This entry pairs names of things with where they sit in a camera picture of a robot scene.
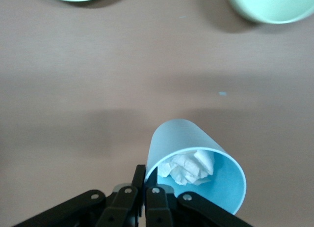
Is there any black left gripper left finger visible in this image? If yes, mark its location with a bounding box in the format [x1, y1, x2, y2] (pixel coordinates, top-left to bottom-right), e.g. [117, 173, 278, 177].
[14, 164, 146, 227]

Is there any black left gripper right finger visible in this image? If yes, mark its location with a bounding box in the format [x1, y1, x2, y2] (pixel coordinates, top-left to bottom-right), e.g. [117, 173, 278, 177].
[146, 167, 255, 227]

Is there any blue cup holding tissue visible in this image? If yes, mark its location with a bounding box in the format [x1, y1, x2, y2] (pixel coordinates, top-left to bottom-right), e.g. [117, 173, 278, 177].
[144, 118, 247, 216]

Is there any crumpled white tissue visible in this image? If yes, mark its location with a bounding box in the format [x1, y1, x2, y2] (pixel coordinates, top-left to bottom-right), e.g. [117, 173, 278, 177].
[157, 149, 216, 186]

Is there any pale green bowl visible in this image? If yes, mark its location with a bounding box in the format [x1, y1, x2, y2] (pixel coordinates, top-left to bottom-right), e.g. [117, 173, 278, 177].
[224, 0, 314, 25]

